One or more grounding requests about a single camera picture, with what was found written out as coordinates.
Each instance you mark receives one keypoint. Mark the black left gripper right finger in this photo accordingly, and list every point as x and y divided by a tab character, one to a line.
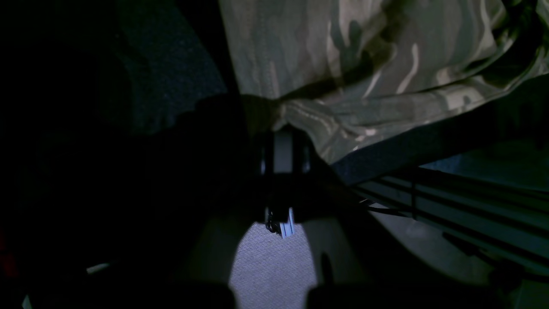
360	264

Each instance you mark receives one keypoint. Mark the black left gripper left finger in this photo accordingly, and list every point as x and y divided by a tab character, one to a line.
96	219

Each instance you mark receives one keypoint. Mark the camouflage t-shirt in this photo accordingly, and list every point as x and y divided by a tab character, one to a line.
352	73

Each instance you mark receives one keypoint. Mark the aluminium frame rail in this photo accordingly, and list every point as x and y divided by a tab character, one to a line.
512	223

